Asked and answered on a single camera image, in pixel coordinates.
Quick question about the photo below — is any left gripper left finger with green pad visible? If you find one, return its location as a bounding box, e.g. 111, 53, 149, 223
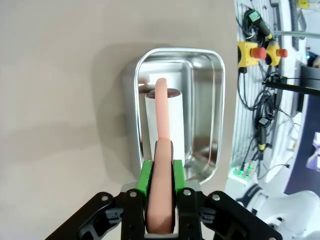
44, 159, 154, 240

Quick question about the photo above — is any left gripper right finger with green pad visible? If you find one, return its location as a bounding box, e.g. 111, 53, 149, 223
172, 159, 284, 240

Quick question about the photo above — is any pink handled lint roller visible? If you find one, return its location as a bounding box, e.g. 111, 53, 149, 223
139, 77, 186, 235

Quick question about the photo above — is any white box with green lights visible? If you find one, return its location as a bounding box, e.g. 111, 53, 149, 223
230, 161, 255, 185

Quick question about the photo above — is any dark monitor screen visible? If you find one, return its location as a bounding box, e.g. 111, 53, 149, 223
284, 93, 320, 196

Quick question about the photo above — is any stainless steel rectangular container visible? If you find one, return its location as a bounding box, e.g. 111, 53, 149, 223
133, 47, 226, 186

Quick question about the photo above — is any yellow emergency stop button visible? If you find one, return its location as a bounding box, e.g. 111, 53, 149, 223
265, 40, 289, 67
236, 41, 267, 69

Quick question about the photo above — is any black plug with green label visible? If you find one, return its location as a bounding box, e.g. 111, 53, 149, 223
245, 9, 274, 41

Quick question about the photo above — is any black and yellow cable connector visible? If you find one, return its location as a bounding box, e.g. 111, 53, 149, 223
256, 118, 270, 154

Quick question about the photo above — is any black cable bundle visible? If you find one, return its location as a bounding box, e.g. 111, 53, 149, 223
236, 66, 302, 153

